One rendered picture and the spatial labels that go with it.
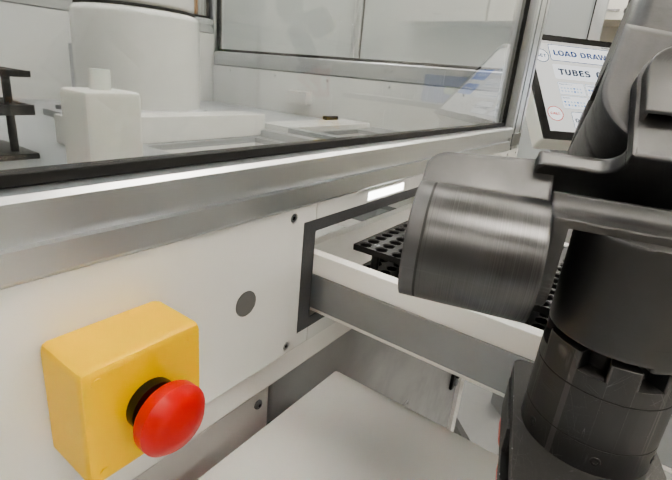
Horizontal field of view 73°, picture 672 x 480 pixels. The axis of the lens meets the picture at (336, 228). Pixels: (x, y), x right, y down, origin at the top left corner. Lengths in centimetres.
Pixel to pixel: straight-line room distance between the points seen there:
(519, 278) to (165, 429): 19
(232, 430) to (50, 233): 27
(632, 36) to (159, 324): 28
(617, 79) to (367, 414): 34
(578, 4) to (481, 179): 191
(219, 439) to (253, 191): 23
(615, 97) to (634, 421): 14
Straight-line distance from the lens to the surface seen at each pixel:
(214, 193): 32
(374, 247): 45
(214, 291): 35
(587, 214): 22
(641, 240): 21
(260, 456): 42
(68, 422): 29
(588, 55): 139
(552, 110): 121
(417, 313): 39
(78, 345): 28
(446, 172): 22
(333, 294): 43
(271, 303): 41
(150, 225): 30
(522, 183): 22
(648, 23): 28
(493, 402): 174
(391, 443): 44
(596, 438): 24
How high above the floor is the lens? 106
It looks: 19 degrees down
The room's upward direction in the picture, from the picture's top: 5 degrees clockwise
